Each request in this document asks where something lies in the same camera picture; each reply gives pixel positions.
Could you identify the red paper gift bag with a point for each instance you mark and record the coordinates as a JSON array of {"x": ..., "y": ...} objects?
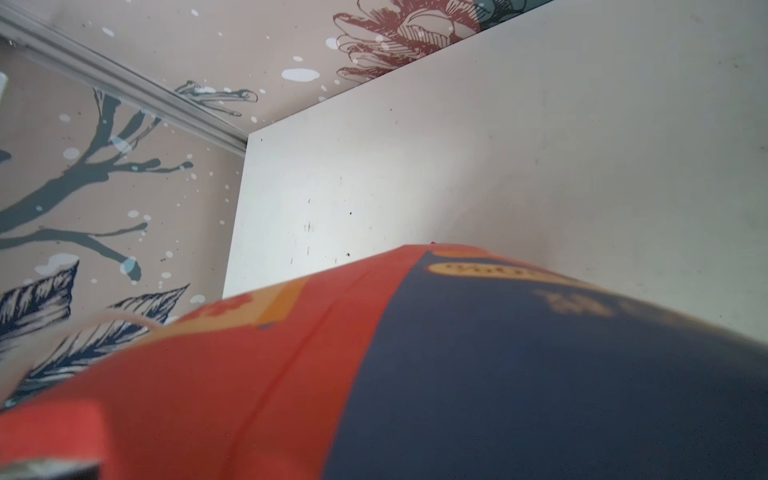
[{"x": 425, "y": 362}]

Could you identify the aluminium frame corner post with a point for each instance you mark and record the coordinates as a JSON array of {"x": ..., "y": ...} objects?
[{"x": 51, "y": 48}]

